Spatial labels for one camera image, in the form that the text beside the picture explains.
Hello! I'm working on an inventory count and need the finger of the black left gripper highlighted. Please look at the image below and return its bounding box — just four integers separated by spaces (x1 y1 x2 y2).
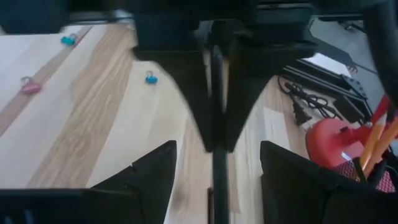
133 46 216 153
224 40 318 153

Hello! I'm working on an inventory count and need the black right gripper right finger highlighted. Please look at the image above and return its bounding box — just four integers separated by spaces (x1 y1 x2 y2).
260 140 388 224

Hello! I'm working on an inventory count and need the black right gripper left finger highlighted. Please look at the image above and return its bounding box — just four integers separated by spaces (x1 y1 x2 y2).
107 139 178 224

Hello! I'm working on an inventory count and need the blue binder clip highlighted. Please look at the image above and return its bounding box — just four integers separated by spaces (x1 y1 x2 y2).
144 70 159 85

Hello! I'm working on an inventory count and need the black mesh desk organizer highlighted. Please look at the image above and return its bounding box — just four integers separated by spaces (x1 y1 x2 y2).
334 146 398 194

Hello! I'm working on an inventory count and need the black pen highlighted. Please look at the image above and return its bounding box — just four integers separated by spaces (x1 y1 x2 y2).
207 45 230 224

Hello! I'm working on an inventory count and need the orange pencil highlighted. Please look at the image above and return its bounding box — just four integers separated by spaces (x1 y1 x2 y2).
359 114 388 170
363 119 398 179

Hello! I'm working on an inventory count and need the teal binder clip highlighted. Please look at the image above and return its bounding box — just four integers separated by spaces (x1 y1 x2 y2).
60 33 78 47

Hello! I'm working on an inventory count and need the pink binder clip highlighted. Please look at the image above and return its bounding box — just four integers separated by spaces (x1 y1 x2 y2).
19 76 42 95

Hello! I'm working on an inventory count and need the red desk lamp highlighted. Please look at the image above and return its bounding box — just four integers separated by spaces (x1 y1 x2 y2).
305 95 393 171

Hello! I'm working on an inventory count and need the white paper sheet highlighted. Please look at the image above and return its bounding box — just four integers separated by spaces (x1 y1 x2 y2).
303 52 353 78

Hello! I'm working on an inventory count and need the black lamp power cord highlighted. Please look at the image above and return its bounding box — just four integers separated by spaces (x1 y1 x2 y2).
277 74 343 126

